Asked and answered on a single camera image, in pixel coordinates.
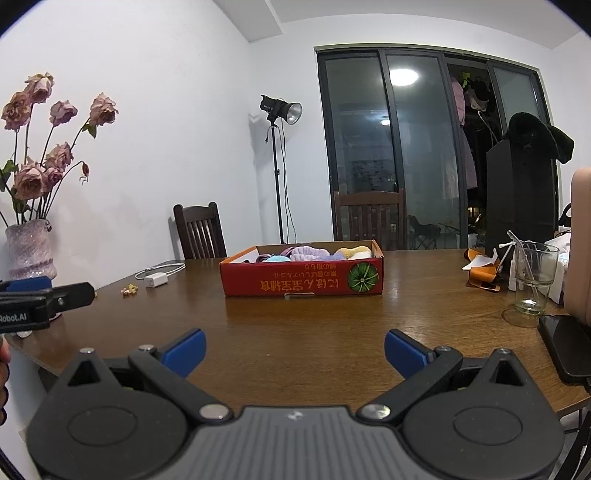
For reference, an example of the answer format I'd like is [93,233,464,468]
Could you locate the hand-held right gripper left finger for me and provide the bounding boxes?
[48,329,234,425]

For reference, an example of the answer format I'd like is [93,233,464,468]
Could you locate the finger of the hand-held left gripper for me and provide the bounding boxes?
[44,282,95,310]
[0,276,52,294]

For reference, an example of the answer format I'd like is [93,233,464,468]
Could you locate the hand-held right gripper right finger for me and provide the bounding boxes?
[356,329,550,425]

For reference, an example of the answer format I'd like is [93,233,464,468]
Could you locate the red cardboard box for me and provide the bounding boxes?
[219,239,385,297]

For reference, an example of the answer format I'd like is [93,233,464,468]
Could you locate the purple fluffy headband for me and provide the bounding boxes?
[288,246,331,262]

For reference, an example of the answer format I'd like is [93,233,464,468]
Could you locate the person's left hand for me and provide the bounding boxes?
[0,342,11,425]

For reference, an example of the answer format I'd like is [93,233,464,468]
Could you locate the pink speckled ribbed vase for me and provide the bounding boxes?
[4,219,58,281]

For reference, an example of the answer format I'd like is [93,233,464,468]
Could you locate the dried pink rose bouquet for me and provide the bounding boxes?
[0,72,119,227]

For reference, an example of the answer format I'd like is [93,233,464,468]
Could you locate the orange wrapper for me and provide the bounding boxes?
[462,248,504,291]

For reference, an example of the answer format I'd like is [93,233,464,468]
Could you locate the dark wooden slatted chair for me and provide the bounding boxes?
[173,202,228,260]
[333,189,408,252]

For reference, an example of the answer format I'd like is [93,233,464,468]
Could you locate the white spray bottle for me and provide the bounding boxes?
[501,240,521,291]

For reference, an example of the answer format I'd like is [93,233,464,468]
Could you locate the clear glass cup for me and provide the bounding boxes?
[514,240,560,316]

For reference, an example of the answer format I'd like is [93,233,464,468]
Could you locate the black phone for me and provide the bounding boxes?
[537,314,591,386]

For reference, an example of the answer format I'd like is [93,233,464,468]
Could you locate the white tissue pack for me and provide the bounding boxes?
[547,231,573,305]

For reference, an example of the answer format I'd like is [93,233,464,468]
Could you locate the black upright board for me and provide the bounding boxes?
[485,138,559,259]

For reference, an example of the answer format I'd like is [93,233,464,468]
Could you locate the sliding glass door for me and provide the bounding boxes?
[315,45,559,252]

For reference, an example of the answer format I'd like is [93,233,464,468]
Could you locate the hanging clothes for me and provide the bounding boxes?
[450,69,492,190]

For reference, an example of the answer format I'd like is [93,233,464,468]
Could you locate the black fur hat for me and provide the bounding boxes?
[502,112,574,164]

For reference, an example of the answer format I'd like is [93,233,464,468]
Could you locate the studio light on stand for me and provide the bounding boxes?
[260,95,303,245]

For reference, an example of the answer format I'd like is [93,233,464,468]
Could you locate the white cable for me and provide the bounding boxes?
[135,261,186,281]

